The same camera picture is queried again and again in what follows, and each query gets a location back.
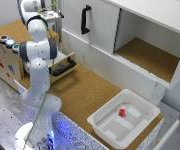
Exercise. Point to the blue button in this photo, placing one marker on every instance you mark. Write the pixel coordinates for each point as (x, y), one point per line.
(10, 42)

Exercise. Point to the white plastic box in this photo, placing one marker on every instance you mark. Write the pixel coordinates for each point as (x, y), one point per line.
(123, 128)

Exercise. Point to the green button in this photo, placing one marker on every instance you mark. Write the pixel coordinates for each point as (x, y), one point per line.
(16, 47)

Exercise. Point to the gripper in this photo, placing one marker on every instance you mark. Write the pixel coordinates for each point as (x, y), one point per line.
(52, 15)

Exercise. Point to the white cabinet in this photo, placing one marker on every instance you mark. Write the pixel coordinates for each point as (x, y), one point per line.
(100, 65)

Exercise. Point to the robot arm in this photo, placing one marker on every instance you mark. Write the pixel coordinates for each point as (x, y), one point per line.
(39, 71)

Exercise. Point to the red button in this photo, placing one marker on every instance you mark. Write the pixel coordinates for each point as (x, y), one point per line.
(4, 38)

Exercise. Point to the pink block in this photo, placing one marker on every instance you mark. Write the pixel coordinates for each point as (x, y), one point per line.
(122, 112)

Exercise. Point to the wooden drawer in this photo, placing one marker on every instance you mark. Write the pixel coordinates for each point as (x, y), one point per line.
(60, 57)

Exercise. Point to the wooden drawer box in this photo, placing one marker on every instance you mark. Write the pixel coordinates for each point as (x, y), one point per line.
(5, 71)

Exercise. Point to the white sliding door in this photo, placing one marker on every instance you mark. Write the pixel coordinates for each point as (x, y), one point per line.
(103, 23)

